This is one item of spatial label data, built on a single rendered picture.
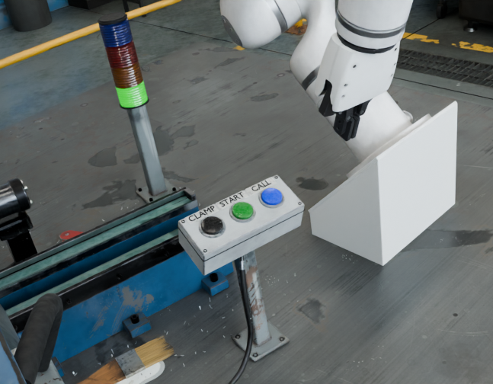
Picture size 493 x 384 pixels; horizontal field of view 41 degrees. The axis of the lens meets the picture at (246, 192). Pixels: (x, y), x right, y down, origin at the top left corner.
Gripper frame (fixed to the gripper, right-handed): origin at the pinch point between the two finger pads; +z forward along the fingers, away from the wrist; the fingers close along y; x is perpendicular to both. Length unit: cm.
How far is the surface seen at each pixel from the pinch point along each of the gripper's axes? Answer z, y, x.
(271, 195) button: 8.1, 12.2, 0.2
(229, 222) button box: 8.8, 19.6, 0.7
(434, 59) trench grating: 181, -233, -149
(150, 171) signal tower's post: 47, 10, -45
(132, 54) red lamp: 21, 8, -54
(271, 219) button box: 8.8, 14.3, 3.3
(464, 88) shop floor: 164, -210, -109
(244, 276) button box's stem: 17.8, 19.0, 4.5
